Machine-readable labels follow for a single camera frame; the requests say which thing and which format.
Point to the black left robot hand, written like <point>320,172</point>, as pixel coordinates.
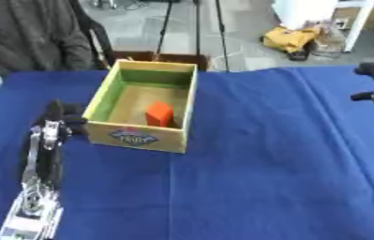
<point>56,117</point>

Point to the black tripod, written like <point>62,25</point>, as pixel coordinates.
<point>195,31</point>

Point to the white table leg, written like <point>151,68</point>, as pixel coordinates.
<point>359,25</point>

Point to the tan cardboard box green inside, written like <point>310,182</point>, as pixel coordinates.
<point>140,106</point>

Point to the orange block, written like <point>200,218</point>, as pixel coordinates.
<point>158,114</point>

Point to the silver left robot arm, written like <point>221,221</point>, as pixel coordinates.
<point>34,212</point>

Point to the person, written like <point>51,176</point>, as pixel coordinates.
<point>31,34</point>

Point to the yellow bag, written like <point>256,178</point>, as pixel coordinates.
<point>290,38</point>

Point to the brown wooden chair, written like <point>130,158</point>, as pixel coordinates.
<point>162,59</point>

